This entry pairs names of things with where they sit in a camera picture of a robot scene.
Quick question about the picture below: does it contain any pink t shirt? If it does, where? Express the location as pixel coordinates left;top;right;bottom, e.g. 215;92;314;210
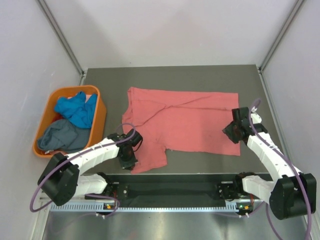
122;87;241;174

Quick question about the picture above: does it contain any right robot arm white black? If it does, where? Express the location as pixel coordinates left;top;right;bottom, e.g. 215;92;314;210
223;107;317;220

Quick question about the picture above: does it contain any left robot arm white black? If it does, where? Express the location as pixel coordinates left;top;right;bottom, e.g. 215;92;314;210
38;129;143;206

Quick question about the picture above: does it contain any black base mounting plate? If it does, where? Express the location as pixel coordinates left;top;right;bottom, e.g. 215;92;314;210
84;180;263;208

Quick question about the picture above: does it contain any grey blue t shirt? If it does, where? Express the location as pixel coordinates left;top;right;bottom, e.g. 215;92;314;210
36;119;91;153

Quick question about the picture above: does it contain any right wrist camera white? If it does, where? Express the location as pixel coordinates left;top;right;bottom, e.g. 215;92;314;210
250;106;262;125

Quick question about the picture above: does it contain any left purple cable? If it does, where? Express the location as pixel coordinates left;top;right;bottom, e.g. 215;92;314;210
29;122;137;217

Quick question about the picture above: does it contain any slotted cable duct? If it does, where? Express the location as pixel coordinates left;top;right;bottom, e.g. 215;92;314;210
50;201;251;213

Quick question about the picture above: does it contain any right aluminium frame post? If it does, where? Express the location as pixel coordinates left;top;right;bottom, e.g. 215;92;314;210
257;0;306;75

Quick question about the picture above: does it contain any aluminium frame post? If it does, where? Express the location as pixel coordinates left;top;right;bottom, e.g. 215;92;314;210
35;0;87;86
257;0;306;75

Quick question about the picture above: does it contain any left aluminium frame post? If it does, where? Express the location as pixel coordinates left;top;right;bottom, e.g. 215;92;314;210
35;0;87;86

